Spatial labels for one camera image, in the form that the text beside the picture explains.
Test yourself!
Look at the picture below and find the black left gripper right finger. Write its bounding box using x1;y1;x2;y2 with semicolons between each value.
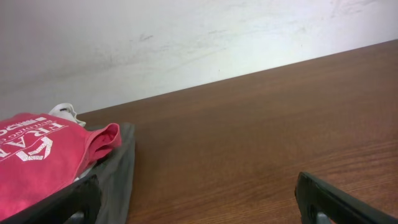
295;172;397;224

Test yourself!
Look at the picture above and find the red printed t-shirt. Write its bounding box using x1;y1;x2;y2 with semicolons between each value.
1;113;121;220

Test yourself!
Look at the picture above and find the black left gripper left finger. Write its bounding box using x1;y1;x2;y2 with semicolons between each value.
1;174;102;224

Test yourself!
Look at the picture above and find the grey folded garment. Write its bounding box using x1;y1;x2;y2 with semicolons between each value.
88;123;136;224

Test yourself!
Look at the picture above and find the white folded garment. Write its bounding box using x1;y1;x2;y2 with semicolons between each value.
49;103;86;127

